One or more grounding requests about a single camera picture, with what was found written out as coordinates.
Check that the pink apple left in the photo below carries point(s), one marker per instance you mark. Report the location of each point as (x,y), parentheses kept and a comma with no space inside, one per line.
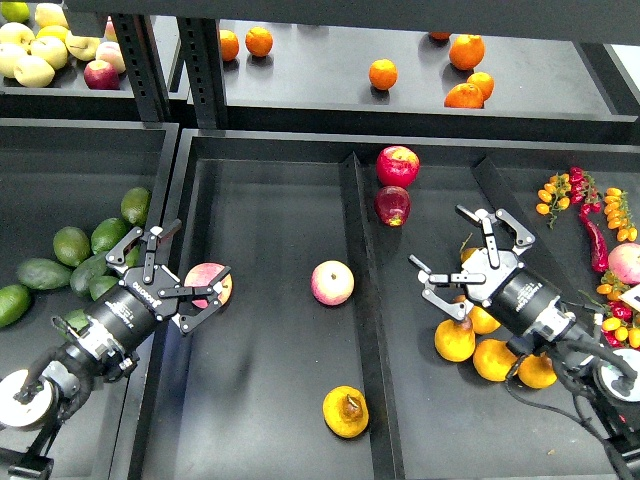
(200,275)

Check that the yellow pear upper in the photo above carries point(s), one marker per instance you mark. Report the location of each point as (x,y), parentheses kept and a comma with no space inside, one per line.
(469,246)

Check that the orange cherry tomato bunch right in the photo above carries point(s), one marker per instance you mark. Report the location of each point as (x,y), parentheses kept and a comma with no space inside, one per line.
(618,215)

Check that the dark avocado left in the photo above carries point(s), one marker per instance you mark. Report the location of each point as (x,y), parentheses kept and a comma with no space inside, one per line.
(43,274)

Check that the orange cherry tomato bunch left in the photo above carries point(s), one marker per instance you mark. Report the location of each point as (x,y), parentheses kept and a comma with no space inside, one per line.
(553,198)

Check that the green avocado top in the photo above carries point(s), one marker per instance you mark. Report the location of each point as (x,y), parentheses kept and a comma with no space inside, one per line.
(135,206)

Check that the green avocado round left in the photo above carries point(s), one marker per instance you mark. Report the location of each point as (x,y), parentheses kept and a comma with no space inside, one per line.
(71,246)

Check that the white label card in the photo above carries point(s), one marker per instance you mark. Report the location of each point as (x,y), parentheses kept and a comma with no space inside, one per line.
(632,297)

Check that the green avocado bottom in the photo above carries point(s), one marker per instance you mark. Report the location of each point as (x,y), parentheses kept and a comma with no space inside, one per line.
(75,320)

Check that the pink apple centre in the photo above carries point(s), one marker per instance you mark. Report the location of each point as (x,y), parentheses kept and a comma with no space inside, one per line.
(332,283)

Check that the dark red apple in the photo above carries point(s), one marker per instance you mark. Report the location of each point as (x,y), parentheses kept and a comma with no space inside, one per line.
(392,204)

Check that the bright green avocado edge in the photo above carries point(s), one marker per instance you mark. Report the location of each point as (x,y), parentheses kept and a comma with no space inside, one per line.
(15,301)

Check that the yellow pear middle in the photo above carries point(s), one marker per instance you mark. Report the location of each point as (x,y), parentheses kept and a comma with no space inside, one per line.
(478,321)

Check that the pink apple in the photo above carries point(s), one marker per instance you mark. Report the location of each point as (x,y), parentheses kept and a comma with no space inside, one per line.
(200,275)
(332,283)

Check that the orange shelf small right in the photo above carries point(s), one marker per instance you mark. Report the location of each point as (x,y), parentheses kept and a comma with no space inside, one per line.
(484,81)

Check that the orange cherry tomato bunch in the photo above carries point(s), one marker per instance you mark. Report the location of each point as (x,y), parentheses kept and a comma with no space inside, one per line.
(553,198)
(618,215)

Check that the bright red apple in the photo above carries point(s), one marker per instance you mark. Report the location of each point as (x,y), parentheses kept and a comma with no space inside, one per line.
(397,166)

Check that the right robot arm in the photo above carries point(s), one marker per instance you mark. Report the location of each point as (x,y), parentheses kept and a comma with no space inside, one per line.
(575,358)

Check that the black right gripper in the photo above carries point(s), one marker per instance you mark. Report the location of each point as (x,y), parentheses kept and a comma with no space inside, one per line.
(520,295)

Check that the yellow pear left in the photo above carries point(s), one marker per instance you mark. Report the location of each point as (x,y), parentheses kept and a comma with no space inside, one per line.
(455,341)

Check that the red apple on shelf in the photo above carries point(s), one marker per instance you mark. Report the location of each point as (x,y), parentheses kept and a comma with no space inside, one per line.
(101,75)

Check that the orange shelf front right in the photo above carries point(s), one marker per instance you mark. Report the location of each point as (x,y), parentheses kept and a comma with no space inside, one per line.
(464,95)

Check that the dark green avocado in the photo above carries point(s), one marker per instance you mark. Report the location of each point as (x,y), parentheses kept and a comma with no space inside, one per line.
(101,284)

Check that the red chili pepper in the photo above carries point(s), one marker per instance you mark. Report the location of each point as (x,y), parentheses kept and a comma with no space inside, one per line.
(598,246)

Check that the black tray divider left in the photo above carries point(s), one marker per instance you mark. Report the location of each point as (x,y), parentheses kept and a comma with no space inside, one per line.
(384,436)

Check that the yellow pear right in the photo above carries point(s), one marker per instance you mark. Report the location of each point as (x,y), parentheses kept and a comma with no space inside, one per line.
(537,372)

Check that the mixed cherry tomato bunch lower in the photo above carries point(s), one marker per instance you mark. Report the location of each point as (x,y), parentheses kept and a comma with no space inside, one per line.
(620,326)

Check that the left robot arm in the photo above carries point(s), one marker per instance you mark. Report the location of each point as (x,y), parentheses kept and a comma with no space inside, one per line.
(59,382)

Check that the green avocado upper middle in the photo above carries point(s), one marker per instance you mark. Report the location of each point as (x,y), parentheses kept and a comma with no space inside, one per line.
(107,234)

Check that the black tray divider right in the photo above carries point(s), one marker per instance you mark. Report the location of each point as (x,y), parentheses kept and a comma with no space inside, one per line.
(500,194)

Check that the pink apple right edge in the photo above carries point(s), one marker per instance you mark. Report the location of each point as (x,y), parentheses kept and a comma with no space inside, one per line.
(624,263)

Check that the black upper left shelf tray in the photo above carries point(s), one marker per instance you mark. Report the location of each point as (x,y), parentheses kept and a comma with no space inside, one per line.
(68,96)

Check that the red cherry tomato bunch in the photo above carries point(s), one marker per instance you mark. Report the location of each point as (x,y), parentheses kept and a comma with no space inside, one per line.
(584,191)

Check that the green avocado narrow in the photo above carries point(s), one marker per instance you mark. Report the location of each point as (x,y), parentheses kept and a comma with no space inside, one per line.
(131,253)

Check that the black centre tray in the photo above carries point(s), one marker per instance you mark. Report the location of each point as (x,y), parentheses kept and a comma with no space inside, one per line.
(241,397)

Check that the black tray divider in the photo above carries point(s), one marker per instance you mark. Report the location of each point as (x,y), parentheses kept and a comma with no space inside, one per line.
(500,194)
(384,436)

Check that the yellow pear with brown top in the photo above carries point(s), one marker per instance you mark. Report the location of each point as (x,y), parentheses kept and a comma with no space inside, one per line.
(345,411)

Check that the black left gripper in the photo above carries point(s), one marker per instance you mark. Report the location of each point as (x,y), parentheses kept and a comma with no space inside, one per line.
(129,313)

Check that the dark avocado centre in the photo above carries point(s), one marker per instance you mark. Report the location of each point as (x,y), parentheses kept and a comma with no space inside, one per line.
(92,267)

